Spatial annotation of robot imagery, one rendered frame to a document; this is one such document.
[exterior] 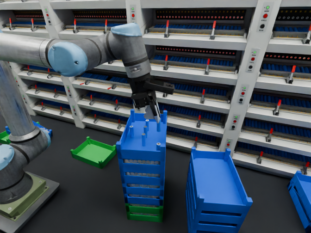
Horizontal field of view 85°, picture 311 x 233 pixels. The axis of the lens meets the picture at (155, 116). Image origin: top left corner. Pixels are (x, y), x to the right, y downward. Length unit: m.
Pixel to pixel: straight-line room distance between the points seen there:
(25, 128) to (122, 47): 0.78
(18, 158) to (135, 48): 0.87
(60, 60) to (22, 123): 0.67
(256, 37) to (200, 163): 0.71
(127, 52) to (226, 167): 0.74
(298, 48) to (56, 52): 1.04
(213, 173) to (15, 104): 1.06
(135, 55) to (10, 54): 0.37
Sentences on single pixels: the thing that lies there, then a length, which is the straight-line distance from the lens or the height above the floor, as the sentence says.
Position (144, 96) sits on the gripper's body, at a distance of 0.64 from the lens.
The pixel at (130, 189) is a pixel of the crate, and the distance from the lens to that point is 0.91.
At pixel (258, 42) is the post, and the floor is 0.89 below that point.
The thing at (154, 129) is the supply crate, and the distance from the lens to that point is 0.91.
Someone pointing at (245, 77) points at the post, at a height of 0.70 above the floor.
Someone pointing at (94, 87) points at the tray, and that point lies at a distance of 1.53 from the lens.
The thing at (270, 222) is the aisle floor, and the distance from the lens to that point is 1.30.
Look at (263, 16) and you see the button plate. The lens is 1.06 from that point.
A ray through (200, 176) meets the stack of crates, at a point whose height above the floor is 0.32.
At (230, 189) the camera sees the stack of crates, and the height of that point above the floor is 0.32.
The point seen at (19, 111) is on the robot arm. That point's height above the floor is 0.58.
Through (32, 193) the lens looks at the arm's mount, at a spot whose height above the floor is 0.13.
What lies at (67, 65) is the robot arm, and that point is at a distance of 0.53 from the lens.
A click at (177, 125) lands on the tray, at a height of 0.28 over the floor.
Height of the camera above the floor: 1.01
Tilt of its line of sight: 31 degrees down
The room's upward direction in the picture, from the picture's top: straight up
